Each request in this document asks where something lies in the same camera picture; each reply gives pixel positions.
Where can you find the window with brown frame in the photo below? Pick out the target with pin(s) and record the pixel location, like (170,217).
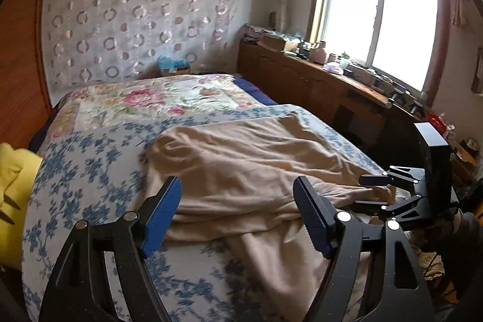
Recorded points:
(404,40)

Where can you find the blue floral white bedsheet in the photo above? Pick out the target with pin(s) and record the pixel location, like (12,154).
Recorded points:
(99,174)

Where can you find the wooden slatted wardrobe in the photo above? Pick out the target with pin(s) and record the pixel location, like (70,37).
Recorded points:
(25,102)

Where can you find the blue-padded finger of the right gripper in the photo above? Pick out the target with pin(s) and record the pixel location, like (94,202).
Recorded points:
(371,207)

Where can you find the yellow plush toy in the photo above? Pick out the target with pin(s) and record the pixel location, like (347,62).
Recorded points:
(18,171)

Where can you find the beige printed t-shirt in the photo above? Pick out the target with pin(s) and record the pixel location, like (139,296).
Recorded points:
(237,179)

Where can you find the pink bottle on sideboard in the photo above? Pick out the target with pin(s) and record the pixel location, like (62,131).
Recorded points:
(318,54)

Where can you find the pink floral quilt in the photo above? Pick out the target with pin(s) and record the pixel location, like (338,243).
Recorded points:
(106,105)

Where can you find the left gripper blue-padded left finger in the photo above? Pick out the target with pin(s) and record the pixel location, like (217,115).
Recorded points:
(156,214)

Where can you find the blue tissue box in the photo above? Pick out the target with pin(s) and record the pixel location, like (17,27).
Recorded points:
(168,66)

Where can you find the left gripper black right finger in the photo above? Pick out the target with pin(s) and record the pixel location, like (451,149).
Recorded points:
(318,215)

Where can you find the circle-patterned wall curtain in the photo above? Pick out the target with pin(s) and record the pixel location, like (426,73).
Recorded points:
(87,42)

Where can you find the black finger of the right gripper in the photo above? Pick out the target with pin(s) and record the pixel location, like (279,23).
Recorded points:
(388,177)

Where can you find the wooden sideboard cabinet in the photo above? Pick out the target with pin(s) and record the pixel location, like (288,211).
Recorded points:
(357,112)

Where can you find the cardboard box on sideboard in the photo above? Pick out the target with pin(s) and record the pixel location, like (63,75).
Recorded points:
(278,43)

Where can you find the dark blue blanket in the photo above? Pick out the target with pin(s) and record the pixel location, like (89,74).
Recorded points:
(253,91)

